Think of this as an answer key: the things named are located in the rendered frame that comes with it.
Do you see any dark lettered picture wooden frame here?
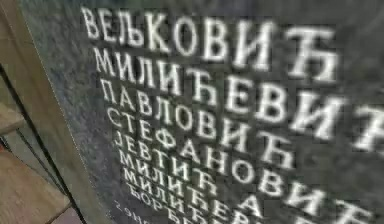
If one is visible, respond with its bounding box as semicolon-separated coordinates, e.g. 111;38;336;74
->
0;0;384;224

